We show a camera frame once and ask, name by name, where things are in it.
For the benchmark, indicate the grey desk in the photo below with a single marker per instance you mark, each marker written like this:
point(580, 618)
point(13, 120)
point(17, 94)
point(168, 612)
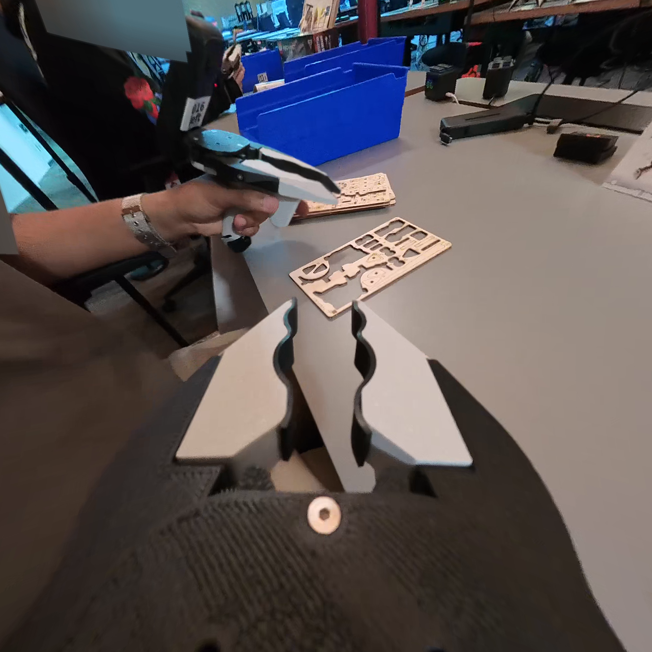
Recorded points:
point(509, 305)

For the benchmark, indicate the black power adapter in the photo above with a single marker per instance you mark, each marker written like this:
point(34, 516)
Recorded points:
point(586, 147)

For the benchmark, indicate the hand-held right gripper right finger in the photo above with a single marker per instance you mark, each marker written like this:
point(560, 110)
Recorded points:
point(412, 407)

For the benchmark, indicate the black office chair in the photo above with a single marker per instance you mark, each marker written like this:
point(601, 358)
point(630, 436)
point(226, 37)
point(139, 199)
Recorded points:
point(127, 275)

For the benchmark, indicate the laser-cut wooden parts sheet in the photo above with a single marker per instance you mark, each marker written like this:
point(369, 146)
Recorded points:
point(412, 252)
point(372, 191)

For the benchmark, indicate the person's left forearm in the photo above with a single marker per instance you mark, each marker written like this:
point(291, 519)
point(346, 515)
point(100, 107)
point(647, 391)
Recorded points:
point(76, 234)

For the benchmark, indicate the person's left hand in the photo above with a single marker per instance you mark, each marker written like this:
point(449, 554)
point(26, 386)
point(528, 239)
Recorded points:
point(203, 203)

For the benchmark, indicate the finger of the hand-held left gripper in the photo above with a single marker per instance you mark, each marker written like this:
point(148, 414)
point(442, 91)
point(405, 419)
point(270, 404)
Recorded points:
point(285, 164)
point(305, 191)

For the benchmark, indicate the red bottle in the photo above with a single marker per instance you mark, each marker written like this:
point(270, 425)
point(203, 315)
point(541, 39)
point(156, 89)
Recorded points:
point(369, 20)

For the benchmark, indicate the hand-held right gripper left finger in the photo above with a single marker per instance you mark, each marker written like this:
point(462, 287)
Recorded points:
point(239, 402)

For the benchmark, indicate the small blue plastic bin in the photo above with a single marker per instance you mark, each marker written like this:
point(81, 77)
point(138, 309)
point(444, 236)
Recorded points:
point(262, 69)

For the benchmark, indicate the hanging instruction sheet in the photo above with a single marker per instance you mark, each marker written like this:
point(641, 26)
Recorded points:
point(631, 163)

